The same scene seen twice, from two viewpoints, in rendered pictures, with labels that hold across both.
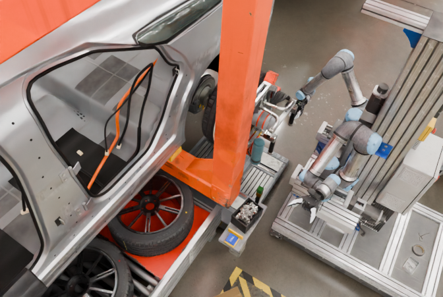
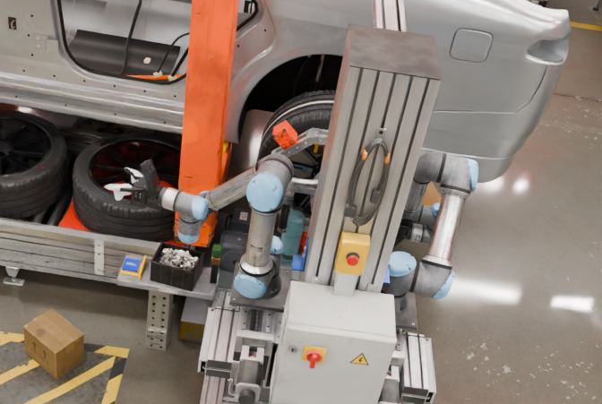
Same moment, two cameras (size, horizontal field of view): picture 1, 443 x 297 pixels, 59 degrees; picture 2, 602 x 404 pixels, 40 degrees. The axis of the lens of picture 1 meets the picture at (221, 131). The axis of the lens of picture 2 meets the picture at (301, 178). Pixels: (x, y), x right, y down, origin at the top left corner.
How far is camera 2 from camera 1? 278 cm
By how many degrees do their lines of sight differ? 44
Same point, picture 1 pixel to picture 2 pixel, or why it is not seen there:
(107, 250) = (52, 154)
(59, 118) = (178, 27)
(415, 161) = (306, 296)
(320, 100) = (563, 386)
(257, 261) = (150, 373)
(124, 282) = (16, 179)
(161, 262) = not seen: hidden behind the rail
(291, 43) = not seen: outside the picture
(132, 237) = (81, 168)
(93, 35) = not seen: outside the picture
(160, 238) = (91, 193)
